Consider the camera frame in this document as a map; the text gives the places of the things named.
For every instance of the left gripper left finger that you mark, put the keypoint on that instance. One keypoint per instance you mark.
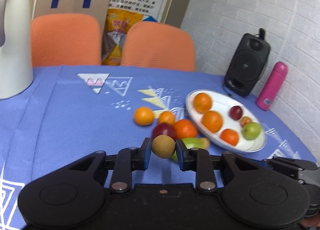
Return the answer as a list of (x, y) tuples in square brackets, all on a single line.
[(129, 160)]

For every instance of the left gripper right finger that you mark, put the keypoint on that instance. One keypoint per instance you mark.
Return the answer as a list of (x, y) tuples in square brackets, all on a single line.
[(199, 161)]

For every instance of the oblong green fruit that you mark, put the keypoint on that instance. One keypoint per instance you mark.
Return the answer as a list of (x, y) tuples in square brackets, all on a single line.
[(192, 142)]

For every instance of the bumpy mandarin orange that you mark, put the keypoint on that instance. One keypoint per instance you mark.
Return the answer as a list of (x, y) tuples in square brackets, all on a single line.
[(184, 128)]

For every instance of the small tan longan fruit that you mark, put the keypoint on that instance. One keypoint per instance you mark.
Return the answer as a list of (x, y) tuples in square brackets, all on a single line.
[(163, 146)]

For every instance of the small mandarin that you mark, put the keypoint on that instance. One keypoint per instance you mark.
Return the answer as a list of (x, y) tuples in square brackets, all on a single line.
[(230, 136)]

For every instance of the dark red plum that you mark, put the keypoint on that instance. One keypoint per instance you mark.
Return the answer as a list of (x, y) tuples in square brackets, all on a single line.
[(235, 113), (163, 129)]

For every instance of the large orange front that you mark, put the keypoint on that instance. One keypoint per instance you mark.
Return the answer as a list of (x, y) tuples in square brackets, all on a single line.
[(202, 103)]

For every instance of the dark red plum front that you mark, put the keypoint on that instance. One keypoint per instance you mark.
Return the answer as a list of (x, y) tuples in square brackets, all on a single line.
[(235, 113)]

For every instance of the round green apple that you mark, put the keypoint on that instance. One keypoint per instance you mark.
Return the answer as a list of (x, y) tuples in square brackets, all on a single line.
[(251, 130)]

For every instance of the small red-yellow plum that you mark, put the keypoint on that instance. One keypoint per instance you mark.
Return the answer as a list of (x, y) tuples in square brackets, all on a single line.
[(245, 120)]

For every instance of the small orange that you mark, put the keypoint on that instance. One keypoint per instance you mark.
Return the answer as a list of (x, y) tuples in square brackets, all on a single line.
[(143, 116), (167, 117)]

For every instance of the white round plate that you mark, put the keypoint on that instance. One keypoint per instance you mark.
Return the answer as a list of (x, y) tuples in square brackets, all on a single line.
[(222, 104)]

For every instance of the blue patterned tablecloth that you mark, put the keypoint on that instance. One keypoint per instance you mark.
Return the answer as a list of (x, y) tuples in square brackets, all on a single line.
[(61, 136)]

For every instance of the pink thermos bottle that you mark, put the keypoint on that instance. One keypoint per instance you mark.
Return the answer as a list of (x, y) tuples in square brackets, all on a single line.
[(272, 86)]

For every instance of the black speaker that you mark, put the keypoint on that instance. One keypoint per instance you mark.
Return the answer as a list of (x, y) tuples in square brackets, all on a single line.
[(248, 63)]

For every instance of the right orange chair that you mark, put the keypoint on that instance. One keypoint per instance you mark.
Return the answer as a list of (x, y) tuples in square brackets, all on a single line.
[(157, 45)]

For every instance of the orange chair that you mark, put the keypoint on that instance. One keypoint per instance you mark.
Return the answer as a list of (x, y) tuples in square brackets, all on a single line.
[(157, 45), (65, 40)]

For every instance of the left orange chair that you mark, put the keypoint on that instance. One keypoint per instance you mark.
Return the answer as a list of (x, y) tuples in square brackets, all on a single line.
[(65, 40)]

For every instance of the yellow snack bag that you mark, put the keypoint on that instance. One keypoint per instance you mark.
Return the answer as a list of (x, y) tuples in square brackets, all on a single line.
[(118, 23)]

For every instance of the white thermos jug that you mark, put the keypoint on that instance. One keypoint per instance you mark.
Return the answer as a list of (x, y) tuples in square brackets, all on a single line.
[(16, 63)]

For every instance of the brown paper bag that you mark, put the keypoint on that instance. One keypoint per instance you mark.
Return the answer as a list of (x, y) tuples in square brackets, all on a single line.
[(95, 8)]

